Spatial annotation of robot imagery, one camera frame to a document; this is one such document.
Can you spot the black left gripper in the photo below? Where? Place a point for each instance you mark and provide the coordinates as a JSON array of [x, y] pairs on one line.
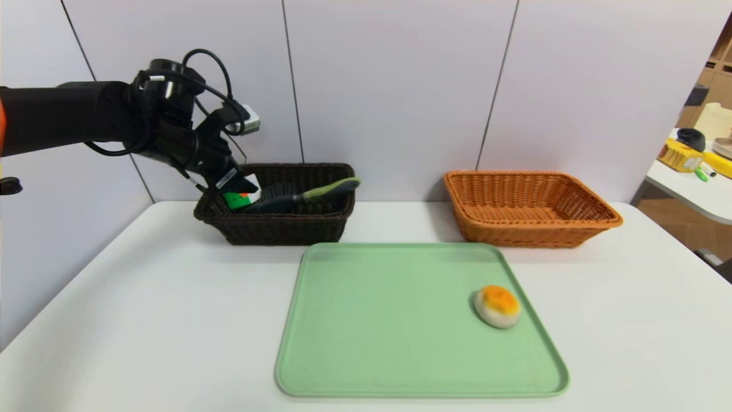
[[227, 178]]

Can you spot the colourful puzzle cube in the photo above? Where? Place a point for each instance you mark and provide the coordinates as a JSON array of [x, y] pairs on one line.
[[237, 200]]

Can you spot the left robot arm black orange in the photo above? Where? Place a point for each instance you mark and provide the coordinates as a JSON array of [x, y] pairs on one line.
[[57, 114]]

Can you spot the dark brown wicker basket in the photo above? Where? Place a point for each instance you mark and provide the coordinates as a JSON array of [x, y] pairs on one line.
[[274, 229]]

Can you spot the orange wicker basket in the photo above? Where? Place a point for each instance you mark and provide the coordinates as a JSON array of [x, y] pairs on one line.
[[526, 234]]

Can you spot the light green plastic tray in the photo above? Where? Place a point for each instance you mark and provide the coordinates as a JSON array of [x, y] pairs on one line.
[[372, 343]]

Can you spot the white bun with orange top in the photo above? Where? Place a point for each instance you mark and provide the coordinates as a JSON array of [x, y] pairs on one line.
[[497, 306]]

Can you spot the yellow cardboard box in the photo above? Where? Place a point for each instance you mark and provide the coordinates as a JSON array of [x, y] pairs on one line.
[[677, 156]]

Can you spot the black tape roll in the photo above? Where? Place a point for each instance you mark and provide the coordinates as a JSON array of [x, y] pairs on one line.
[[689, 139]]

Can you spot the white side table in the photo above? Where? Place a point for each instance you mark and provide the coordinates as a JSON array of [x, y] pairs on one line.
[[697, 197]]

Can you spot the green marker pen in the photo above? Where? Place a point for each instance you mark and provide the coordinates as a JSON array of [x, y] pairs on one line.
[[700, 174]]

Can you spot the black and white pen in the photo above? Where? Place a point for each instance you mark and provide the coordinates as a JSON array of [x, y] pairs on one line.
[[708, 170]]

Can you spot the cream plastic container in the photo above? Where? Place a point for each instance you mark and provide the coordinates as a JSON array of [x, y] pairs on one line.
[[715, 120]]

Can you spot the beige bowl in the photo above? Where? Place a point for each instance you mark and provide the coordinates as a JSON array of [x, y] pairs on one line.
[[724, 150]]

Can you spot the wooden shelving unit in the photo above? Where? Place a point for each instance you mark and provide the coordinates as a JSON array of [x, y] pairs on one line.
[[719, 80]]

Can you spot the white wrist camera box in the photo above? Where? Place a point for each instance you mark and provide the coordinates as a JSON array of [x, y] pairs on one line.
[[249, 123]]

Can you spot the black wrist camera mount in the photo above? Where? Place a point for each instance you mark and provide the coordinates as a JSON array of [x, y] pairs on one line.
[[226, 117]]

